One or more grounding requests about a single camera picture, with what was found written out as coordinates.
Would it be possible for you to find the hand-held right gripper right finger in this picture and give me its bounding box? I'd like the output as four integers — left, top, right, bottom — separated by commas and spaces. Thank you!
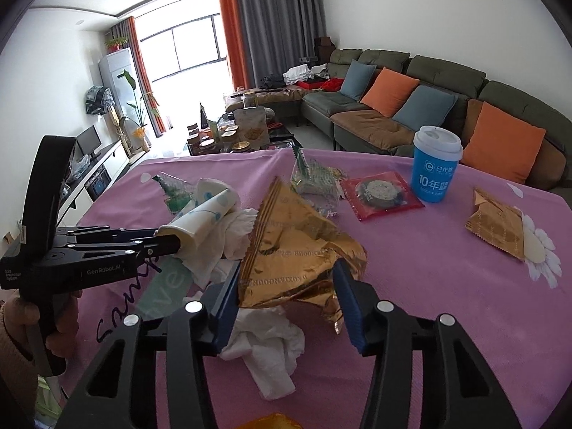
333, 258, 523, 429

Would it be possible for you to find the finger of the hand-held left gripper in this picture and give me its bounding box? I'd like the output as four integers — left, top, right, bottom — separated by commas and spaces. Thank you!
63, 233, 183, 263
54, 227, 158, 247

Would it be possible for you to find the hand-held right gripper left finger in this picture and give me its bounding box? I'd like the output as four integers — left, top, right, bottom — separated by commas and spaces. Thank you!
56, 270, 244, 429

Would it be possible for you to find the white paper cup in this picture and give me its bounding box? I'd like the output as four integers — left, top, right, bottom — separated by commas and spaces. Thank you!
157, 178, 242, 251

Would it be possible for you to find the clear green plastic wrapper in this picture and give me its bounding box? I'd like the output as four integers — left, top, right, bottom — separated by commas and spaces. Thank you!
152, 172, 202, 215

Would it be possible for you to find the large gold foil wrapper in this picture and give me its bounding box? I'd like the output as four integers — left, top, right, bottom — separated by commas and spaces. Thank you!
237, 176, 368, 336

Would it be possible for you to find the orange plastic wrapper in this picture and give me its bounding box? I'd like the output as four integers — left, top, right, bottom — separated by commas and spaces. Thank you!
235, 413, 305, 429

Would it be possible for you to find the person's left forearm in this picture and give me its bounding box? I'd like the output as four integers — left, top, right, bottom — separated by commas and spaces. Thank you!
0, 297, 41, 412

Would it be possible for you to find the person's left hand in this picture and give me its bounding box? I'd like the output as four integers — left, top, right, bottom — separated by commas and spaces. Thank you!
45, 290, 83, 369

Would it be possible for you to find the white crumpled tissue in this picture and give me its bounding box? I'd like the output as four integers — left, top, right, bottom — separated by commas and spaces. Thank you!
218, 306, 306, 400
172, 208, 260, 291

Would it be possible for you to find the black monitor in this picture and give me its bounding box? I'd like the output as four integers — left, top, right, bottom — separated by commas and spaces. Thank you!
74, 125, 101, 157

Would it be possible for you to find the white TV cabinet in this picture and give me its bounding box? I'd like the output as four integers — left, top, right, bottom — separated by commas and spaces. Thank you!
56, 138, 132, 228

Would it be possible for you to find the pink flower printed blanket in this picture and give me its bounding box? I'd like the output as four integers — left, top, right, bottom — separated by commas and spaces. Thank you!
58, 145, 568, 429

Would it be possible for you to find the red snack packet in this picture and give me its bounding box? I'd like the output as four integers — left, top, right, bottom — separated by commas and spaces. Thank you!
340, 171, 425, 222

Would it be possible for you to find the tall green leafy plant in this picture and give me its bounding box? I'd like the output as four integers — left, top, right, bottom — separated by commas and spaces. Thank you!
117, 69, 159, 130

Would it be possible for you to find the brown snack packet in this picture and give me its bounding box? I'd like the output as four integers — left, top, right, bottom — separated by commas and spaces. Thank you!
290, 145, 349, 217

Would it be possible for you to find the white standing air conditioner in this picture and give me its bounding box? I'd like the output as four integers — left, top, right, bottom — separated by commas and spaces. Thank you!
98, 47, 150, 148

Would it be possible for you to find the brown snack bag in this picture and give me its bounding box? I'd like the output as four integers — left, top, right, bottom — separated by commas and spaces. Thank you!
235, 107, 269, 150

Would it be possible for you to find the blue cup with white lid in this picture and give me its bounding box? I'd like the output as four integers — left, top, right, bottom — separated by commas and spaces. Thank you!
411, 125, 463, 204

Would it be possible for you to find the orange curtain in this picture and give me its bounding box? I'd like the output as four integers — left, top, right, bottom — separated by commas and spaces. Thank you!
125, 17, 164, 135
217, 0, 250, 92

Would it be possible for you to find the dark coffee table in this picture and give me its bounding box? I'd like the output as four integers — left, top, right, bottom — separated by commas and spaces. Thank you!
185, 118, 296, 157

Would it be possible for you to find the small gold foil wrapper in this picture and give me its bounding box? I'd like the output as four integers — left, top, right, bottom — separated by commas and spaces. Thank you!
465, 187, 534, 261

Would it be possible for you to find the window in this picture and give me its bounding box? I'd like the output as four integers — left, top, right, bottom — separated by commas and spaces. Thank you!
134, 9, 226, 85

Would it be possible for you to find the large blue cushion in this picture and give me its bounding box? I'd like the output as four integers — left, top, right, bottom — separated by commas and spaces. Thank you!
392, 85, 459, 132

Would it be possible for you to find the orange cushion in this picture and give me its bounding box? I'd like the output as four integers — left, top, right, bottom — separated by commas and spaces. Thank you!
360, 67, 421, 118
460, 100, 547, 171

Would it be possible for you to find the white clothes pile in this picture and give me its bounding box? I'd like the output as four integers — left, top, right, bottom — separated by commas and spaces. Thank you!
283, 65, 329, 83

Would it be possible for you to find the small blue cushion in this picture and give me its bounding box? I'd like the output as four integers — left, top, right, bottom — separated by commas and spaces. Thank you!
340, 59, 377, 101

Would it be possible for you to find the grey curtain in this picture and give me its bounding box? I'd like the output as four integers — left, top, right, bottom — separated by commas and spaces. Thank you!
235, 0, 327, 90

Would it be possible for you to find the green sectional sofa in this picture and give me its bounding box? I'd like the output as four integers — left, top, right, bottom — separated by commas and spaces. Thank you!
226, 48, 572, 188

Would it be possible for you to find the brown cardboard box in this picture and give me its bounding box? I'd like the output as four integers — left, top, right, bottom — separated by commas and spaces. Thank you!
313, 36, 336, 61

